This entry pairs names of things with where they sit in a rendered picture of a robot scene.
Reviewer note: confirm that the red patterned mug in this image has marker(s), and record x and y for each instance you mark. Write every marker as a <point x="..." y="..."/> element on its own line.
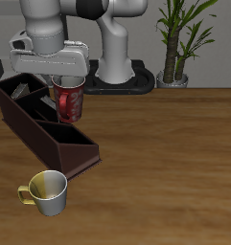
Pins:
<point x="73" y="103"/>

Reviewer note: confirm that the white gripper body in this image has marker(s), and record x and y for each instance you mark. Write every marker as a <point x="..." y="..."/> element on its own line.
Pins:
<point x="50" y="63"/>

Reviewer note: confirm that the dark brown desk caddy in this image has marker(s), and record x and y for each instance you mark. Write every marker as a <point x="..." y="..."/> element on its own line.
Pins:
<point x="64" y="153"/>

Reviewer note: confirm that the green pot plant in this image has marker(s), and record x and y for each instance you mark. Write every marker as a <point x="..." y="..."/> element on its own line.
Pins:
<point x="171" y="51"/>

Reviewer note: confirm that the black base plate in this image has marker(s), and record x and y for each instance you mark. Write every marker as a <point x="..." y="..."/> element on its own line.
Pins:
<point x="142" y="81"/>

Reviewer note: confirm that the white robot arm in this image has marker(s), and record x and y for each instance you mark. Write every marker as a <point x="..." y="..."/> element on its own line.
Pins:
<point x="115" y="54"/>

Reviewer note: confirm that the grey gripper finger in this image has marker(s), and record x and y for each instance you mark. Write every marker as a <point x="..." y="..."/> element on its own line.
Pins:
<point x="56" y="79"/>

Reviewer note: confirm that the white and yellow mug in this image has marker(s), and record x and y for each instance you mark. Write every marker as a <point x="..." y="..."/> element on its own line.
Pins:
<point x="53" y="199"/>

